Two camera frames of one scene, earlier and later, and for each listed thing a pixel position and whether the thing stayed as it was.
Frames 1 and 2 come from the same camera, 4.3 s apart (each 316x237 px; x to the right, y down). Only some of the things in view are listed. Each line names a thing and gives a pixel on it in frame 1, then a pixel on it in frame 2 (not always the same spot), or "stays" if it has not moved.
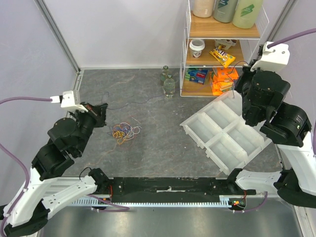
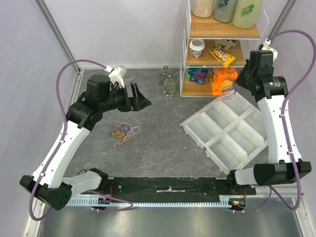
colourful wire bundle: [123, 131] stays
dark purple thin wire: [176, 91] to [227, 98]
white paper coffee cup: [197, 45] stays
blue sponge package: [196, 75] stays
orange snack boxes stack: [223, 81] stays
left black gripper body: [98, 120] to [123, 102]
